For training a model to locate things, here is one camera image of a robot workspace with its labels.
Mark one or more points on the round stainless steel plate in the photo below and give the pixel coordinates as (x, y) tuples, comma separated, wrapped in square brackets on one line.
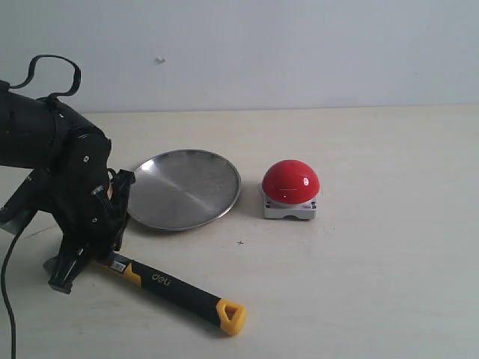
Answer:
[(183, 189)]

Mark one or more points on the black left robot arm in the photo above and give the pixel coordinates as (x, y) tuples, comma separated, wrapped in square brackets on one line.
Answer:
[(48, 133)]

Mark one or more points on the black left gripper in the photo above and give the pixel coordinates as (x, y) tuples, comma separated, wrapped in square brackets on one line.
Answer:
[(91, 208)]

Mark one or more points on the red dome push button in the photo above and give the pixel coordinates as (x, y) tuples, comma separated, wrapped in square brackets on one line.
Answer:
[(290, 188)]

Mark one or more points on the yellow black claw hammer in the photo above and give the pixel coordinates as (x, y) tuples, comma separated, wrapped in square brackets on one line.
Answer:
[(227, 315)]

